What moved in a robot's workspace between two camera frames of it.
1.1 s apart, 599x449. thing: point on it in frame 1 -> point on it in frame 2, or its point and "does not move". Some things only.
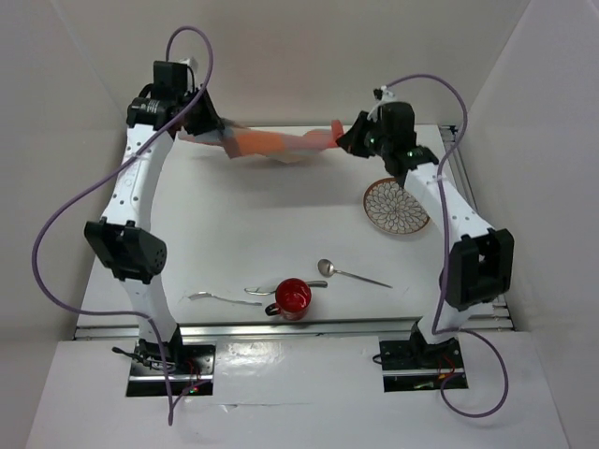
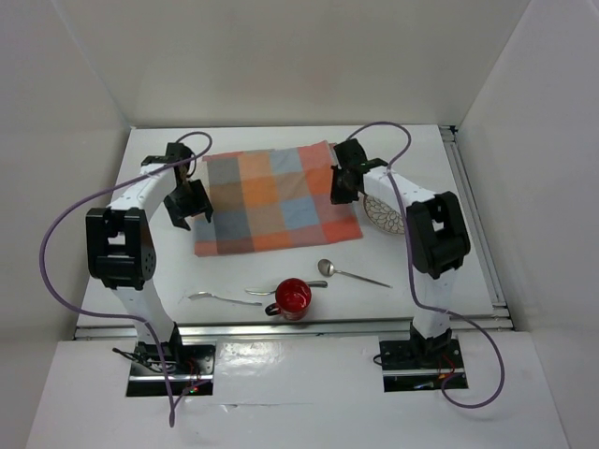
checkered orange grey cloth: [271, 146] -> [272, 199]
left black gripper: [210, 121] -> [200, 204]
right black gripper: [352, 141] -> [336, 195]
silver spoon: [327, 268] does not move
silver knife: [312, 283] does not move
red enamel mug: [292, 299] does not move
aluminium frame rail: [504, 321] does not move
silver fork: [203, 294] does not move
